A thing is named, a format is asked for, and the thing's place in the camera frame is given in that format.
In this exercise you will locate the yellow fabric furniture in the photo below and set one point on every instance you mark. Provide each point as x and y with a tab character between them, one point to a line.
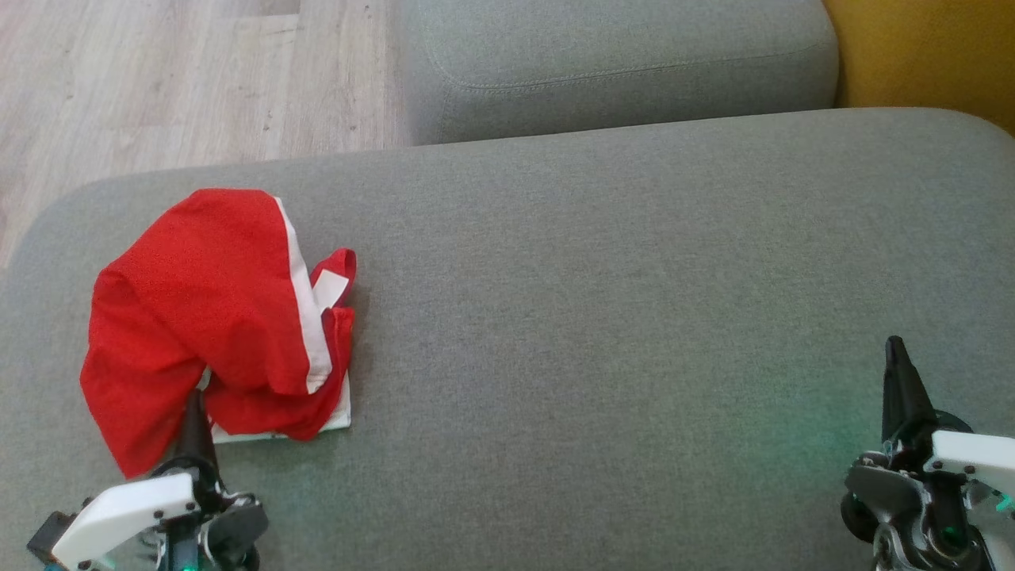
928	47

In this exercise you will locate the red shorts with white stripe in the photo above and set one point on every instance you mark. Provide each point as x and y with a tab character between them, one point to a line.
206	301

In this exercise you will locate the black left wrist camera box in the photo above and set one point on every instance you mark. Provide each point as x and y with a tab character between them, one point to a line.
49	535

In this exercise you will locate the small grey sofa cushion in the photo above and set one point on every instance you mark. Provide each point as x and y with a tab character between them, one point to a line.
618	55

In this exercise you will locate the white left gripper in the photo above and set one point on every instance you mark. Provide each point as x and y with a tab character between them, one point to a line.
127	507

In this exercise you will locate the red and white basketball jersey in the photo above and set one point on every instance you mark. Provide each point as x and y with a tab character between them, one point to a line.
339	349

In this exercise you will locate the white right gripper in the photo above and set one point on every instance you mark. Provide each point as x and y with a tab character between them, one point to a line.
967	460

